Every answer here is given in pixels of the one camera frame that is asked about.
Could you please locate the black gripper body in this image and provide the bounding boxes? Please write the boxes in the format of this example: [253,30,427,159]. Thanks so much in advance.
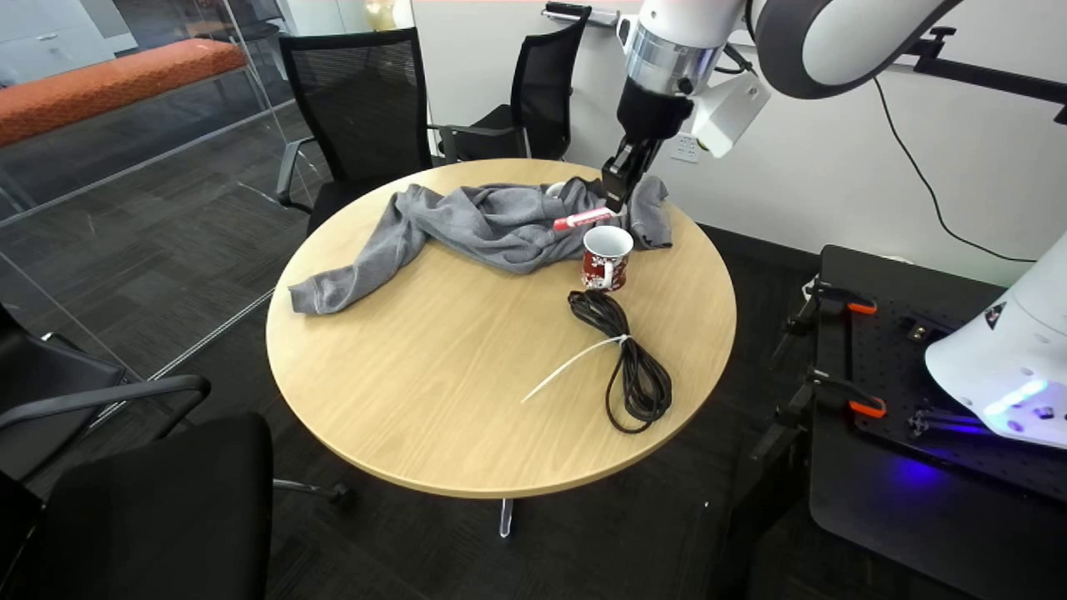
[613,77,696,147]

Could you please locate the red marker with white end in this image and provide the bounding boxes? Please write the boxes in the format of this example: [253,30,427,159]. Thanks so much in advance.
[551,205,619,238]

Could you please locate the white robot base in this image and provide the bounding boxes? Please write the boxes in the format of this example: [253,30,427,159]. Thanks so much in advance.
[924,230,1067,452]

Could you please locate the red mug with white pattern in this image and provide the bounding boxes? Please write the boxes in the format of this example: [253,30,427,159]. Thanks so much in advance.
[576,222,636,298]

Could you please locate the black office chair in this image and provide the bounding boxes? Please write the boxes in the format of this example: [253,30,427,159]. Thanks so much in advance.
[274,27,436,230]
[0,411,361,600]
[0,305,214,480]
[431,18,591,168]

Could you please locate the grey fleece garment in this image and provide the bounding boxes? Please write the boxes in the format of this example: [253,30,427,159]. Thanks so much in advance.
[287,175,675,319]

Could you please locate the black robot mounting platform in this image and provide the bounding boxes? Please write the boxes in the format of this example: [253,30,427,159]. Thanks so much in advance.
[711,245,1067,600]

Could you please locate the orange bench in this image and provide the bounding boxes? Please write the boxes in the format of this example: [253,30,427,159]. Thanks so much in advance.
[0,38,248,149]

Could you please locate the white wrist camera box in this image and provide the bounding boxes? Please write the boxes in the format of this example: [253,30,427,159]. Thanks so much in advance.
[687,70,772,159]

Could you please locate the black coiled cable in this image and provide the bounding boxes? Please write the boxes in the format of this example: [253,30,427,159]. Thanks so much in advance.
[564,284,675,438]

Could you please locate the white cable tie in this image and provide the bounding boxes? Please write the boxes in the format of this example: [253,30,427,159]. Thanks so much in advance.
[520,329,632,406]

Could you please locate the black clamp with orange handle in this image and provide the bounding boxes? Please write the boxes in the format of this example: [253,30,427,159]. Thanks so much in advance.
[779,269,884,338]
[768,364,893,434]

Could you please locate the thin black wall cable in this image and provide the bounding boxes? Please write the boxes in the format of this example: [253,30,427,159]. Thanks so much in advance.
[871,75,1043,267]

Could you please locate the small metal bracket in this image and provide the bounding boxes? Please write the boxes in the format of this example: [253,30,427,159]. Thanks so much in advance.
[896,314,950,351]
[902,404,985,439]

